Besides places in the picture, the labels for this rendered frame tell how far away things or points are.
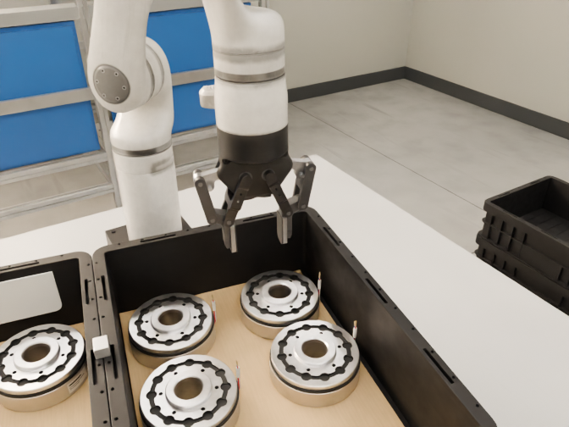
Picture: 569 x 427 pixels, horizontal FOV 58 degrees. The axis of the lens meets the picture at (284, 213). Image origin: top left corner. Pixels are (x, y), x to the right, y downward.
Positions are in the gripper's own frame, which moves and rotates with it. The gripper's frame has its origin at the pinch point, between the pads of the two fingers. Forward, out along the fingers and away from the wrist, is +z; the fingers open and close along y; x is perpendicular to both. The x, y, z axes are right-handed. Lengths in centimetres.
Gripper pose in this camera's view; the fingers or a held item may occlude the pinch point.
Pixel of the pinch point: (257, 234)
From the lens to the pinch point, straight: 61.3
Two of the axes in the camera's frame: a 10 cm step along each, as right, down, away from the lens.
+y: 9.6, -1.5, 2.3
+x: -2.7, -5.0, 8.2
